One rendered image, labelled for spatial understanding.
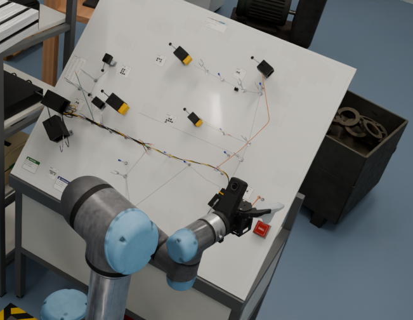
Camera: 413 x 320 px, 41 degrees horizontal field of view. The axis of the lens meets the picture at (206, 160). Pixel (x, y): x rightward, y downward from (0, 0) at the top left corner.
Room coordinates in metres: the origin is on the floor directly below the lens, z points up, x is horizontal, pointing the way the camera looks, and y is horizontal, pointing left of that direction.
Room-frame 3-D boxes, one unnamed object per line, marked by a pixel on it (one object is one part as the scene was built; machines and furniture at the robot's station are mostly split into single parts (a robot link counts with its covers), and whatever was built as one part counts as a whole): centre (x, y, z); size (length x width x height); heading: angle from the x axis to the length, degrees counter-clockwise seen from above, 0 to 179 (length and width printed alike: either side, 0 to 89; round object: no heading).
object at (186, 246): (1.02, -0.01, 1.56); 0.11 x 0.08 x 0.09; 145
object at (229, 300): (1.70, 0.27, 0.83); 1.18 x 0.05 x 0.06; 71
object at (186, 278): (1.03, 0.00, 1.46); 0.11 x 0.08 x 0.11; 55
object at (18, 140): (2.12, 1.00, 0.76); 0.30 x 0.21 x 0.20; 164
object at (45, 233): (1.81, 0.52, 0.60); 0.55 x 0.02 x 0.39; 71
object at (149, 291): (1.63, 0.01, 0.60); 0.55 x 0.03 x 0.39; 71
